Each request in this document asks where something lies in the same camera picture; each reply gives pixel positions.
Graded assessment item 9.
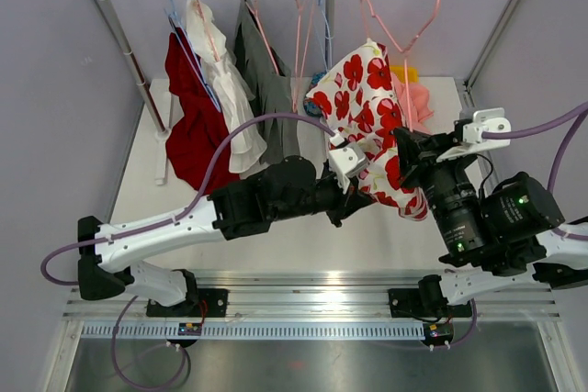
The pink wire hanger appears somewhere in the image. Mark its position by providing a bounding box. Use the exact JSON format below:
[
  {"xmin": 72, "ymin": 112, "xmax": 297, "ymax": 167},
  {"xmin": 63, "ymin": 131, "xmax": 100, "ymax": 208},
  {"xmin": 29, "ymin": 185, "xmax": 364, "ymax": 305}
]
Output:
[{"xmin": 292, "ymin": 0, "xmax": 316, "ymax": 114}]

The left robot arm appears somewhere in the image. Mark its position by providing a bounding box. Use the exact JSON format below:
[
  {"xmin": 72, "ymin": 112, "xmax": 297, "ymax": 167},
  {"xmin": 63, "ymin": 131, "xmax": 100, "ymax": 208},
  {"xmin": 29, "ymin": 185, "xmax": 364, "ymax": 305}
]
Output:
[{"xmin": 77, "ymin": 156, "xmax": 374, "ymax": 316}]

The white pleated skirt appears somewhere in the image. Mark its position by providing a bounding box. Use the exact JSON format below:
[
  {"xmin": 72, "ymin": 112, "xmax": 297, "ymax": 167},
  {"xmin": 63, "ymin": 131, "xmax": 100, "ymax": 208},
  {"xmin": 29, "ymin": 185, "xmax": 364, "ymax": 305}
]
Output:
[{"xmin": 185, "ymin": 0, "xmax": 266, "ymax": 174}]

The dark red skirt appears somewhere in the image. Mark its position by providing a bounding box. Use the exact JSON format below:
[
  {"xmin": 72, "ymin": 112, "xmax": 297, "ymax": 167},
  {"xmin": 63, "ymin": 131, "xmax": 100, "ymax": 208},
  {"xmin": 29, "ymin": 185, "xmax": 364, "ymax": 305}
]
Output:
[{"xmin": 164, "ymin": 34, "xmax": 229, "ymax": 190}]

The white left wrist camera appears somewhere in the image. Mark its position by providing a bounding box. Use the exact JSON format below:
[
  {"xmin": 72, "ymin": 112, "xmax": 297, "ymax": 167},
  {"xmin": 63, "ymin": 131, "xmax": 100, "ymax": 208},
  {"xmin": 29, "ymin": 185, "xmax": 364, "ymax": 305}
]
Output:
[{"xmin": 327, "ymin": 132, "xmax": 369, "ymax": 194}]

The pink hanger of poppy skirt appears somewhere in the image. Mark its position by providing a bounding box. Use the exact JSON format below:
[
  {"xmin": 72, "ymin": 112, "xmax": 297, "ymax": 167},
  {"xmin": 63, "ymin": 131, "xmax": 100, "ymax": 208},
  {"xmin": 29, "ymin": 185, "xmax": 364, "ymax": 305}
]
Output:
[{"xmin": 358, "ymin": 0, "xmax": 443, "ymax": 134}]

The pink hanger of grey skirt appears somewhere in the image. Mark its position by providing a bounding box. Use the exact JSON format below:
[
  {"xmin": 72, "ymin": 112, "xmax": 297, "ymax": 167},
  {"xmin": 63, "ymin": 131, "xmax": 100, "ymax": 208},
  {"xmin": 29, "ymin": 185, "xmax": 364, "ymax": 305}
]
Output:
[{"xmin": 246, "ymin": 0, "xmax": 282, "ymax": 75}]

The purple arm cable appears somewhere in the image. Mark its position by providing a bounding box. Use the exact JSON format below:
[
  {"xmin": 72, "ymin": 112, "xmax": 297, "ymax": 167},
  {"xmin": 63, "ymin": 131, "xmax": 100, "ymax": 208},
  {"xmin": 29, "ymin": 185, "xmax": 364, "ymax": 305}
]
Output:
[
  {"xmin": 480, "ymin": 100, "xmax": 588, "ymax": 242},
  {"xmin": 40, "ymin": 111, "xmax": 336, "ymax": 286}
]

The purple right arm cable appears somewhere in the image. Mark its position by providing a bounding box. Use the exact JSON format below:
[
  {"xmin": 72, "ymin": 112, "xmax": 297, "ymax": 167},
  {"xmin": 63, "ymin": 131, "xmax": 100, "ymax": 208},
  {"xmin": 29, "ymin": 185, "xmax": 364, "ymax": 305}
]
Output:
[{"xmin": 480, "ymin": 100, "xmax": 588, "ymax": 242}]

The blue wire hanger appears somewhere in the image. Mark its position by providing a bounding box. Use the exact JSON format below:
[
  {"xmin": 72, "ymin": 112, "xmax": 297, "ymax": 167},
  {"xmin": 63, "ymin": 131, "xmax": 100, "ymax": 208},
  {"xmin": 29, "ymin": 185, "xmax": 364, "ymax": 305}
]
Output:
[{"xmin": 314, "ymin": 0, "xmax": 333, "ymax": 72}]

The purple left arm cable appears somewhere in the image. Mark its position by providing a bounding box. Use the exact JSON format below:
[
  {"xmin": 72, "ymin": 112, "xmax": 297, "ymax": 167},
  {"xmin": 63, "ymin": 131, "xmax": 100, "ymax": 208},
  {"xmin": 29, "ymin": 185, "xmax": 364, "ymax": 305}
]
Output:
[{"xmin": 40, "ymin": 111, "xmax": 336, "ymax": 286}]

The pink hanger of white skirt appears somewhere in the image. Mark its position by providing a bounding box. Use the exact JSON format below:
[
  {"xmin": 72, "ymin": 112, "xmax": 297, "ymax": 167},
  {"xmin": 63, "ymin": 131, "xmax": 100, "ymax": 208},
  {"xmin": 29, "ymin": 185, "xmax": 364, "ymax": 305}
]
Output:
[{"xmin": 195, "ymin": 0, "xmax": 220, "ymax": 62}]

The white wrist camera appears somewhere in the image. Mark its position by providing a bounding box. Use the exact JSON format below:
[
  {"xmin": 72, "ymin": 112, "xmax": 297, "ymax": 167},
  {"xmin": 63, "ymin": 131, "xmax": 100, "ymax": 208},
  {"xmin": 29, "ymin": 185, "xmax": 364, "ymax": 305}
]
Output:
[
  {"xmin": 436, "ymin": 107, "xmax": 512, "ymax": 162},
  {"xmin": 327, "ymin": 132, "xmax": 369, "ymax": 194}
]

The red poppy print skirt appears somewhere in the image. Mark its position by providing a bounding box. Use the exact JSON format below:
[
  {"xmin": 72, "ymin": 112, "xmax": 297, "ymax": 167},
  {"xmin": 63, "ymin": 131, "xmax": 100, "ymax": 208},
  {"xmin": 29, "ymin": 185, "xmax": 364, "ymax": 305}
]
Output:
[{"xmin": 307, "ymin": 39, "xmax": 427, "ymax": 221}]

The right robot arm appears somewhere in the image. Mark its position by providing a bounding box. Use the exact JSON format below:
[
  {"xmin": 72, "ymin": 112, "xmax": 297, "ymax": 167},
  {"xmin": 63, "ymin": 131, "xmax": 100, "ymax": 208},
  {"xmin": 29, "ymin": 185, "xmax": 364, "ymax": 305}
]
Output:
[{"xmin": 388, "ymin": 128, "xmax": 587, "ymax": 321}]

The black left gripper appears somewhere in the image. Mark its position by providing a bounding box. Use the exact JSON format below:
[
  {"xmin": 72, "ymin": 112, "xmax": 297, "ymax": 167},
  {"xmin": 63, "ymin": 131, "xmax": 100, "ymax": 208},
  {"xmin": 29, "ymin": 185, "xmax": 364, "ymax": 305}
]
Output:
[{"xmin": 271, "ymin": 165, "xmax": 372, "ymax": 227}]

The grey skirt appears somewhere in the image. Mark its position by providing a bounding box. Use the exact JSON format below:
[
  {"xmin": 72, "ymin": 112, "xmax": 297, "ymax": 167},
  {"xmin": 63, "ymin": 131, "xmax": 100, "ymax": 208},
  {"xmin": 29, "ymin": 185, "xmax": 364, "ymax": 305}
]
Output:
[{"xmin": 233, "ymin": 0, "xmax": 300, "ymax": 164}]

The pink skirt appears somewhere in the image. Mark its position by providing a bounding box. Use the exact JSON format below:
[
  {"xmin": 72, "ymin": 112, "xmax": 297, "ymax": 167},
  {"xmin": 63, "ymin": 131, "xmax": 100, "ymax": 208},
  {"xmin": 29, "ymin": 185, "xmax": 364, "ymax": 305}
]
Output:
[{"xmin": 394, "ymin": 81, "xmax": 434, "ymax": 134}]

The blue hanger of red skirt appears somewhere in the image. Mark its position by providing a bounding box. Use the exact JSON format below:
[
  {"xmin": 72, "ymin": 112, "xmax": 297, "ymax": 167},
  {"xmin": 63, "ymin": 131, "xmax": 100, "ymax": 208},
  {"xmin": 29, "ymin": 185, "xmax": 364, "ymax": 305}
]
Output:
[{"xmin": 164, "ymin": 0, "xmax": 221, "ymax": 114}]

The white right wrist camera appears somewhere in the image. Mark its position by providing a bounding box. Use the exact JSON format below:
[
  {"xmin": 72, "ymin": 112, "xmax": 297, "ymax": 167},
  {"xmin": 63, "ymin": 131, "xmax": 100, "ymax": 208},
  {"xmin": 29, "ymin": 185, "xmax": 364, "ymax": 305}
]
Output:
[{"xmin": 436, "ymin": 107, "xmax": 512, "ymax": 162}]

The blue floral skirt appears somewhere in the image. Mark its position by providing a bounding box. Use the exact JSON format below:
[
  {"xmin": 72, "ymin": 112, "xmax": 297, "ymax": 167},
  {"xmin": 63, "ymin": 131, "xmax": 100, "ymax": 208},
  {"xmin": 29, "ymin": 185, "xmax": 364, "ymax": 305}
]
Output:
[{"xmin": 303, "ymin": 70, "xmax": 330, "ymax": 118}]

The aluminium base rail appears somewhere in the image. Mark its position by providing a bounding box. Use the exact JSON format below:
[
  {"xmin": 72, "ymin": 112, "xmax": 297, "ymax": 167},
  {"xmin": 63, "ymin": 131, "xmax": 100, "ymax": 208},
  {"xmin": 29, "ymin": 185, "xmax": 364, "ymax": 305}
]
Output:
[{"xmin": 62, "ymin": 267, "xmax": 561, "ymax": 342}]

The yellow plastic bin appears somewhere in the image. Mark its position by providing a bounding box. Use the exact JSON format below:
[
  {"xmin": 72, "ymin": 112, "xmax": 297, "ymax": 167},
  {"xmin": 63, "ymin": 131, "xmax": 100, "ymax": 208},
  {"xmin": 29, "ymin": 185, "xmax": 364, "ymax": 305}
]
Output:
[{"xmin": 390, "ymin": 65, "xmax": 419, "ymax": 83}]

